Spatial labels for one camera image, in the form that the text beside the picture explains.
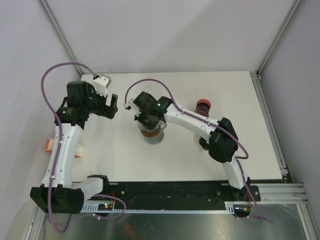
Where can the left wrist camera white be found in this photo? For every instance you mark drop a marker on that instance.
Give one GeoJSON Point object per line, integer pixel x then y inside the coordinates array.
{"type": "Point", "coordinates": [101, 83]}

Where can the grey cable duct rail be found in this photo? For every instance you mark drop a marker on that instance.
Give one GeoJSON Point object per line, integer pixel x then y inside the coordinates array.
{"type": "Point", "coordinates": [102, 208]}

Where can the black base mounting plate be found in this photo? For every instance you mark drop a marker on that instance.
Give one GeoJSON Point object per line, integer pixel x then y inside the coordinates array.
{"type": "Point", "coordinates": [178, 193]}

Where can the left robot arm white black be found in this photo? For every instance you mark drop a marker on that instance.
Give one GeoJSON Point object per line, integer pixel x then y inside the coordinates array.
{"type": "Point", "coordinates": [58, 193]}

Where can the red black coffee dripper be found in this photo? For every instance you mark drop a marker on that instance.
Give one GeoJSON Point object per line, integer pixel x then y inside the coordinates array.
{"type": "Point", "coordinates": [203, 107]}

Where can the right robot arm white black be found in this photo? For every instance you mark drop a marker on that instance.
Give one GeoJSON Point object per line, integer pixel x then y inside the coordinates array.
{"type": "Point", "coordinates": [223, 142]}

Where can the left aluminium frame post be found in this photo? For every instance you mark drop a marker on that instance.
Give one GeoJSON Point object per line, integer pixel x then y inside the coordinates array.
{"type": "Point", "coordinates": [48, 13]}

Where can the olive green dripper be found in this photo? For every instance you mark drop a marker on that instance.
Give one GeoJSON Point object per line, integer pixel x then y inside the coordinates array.
{"type": "Point", "coordinates": [203, 143]}

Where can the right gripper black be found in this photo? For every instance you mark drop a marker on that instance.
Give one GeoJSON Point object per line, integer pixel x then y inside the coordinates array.
{"type": "Point", "coordinates": [139, 117]}

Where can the orange white box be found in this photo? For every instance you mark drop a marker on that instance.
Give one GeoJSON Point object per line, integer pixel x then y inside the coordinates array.
{"type": "Point", "coordinates": [50, 144]}

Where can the clear glass carafe server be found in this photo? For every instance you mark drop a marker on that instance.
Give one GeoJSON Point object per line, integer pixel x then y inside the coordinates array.
{"type": "Point", "coordinates": [154, 136]}

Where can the right aluminium frame post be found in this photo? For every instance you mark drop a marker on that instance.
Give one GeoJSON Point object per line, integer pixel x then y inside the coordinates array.
{"type": "Point", "coordinates": [283, 29]}

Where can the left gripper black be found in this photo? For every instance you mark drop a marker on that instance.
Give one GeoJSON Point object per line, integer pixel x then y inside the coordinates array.
{"type": "Point", "coordinates": [106, 110]}

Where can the aluminium frame post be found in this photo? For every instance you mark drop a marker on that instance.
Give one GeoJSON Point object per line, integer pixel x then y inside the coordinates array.
{"type": "Point", "coordinates": [48, 13]}
{"type": "Point", "coordinates": [283, 29]}

